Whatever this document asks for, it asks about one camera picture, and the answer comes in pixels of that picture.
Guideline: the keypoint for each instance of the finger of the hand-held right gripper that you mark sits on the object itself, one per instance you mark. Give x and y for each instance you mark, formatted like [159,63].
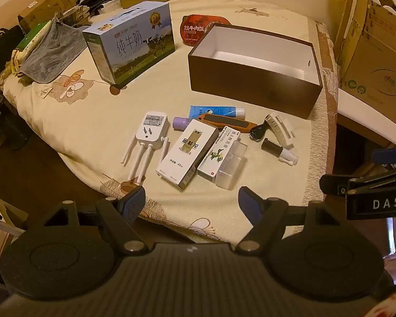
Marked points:
[387,156]
[333,182]

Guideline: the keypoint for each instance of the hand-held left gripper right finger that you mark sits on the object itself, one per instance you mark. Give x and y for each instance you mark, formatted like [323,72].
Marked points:
[249,204]

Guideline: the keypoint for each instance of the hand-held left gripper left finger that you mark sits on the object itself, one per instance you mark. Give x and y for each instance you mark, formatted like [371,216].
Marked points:
[132,201]

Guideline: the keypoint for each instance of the white medicine box green print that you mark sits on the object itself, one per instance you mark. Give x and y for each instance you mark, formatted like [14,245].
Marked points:
[214,157]

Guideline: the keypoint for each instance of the white wifi extender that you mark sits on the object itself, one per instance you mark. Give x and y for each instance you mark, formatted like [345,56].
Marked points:
[150,127]

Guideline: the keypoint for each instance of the orange utility knife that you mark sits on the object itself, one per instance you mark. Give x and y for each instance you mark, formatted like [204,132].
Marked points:
[224,121]

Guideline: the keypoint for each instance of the purple tube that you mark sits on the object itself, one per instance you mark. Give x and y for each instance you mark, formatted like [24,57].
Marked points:
[181,122]

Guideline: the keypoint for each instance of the blue tube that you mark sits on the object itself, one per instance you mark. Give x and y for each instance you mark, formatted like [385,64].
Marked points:
[214,110]

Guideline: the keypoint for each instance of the brown cardboard box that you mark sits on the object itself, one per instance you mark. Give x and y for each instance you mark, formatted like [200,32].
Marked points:
[250,89]

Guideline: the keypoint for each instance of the clear plastic case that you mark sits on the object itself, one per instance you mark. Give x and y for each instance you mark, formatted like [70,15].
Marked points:
[231,168]

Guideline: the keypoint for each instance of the white board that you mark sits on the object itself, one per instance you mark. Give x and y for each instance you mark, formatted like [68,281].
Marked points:
[366,119]

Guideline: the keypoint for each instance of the small black white bottle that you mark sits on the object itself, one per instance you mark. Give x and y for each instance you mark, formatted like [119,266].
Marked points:
[272,147]

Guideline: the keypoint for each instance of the white box gold label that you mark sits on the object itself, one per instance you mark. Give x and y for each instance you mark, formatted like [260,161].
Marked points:
[184,155]

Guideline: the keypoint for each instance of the small black gadget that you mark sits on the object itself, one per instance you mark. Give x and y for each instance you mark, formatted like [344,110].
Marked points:
[257,133]

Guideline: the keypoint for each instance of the large printed cardboard box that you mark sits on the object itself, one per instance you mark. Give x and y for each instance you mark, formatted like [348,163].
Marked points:
[376,72]

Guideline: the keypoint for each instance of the red spotted white cloth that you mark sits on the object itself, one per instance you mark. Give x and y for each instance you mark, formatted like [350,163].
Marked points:
[386,310]

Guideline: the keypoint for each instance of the white panel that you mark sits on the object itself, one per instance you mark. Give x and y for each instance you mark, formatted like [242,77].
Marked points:
[3,218]

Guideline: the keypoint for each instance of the blue green milk carton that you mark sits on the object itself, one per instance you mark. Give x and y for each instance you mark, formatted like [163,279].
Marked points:
[132,49]

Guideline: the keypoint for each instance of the black basket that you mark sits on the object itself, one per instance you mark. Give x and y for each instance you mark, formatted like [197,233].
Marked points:
[0,112]

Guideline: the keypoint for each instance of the grey cloth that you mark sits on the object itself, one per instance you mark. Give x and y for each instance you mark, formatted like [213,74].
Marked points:
[52,52]

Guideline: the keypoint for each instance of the red meal tray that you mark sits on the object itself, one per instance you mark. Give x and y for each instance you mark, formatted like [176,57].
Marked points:
[194,28]

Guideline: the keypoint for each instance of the small dark printed box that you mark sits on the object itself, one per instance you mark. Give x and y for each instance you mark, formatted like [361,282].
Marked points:
[74,15]

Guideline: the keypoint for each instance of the black bag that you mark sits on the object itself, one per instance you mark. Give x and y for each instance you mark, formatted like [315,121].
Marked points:
[3,46]

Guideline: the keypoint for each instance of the brown cardboard carton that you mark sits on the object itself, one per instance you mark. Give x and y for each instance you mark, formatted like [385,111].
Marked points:
[43,6]

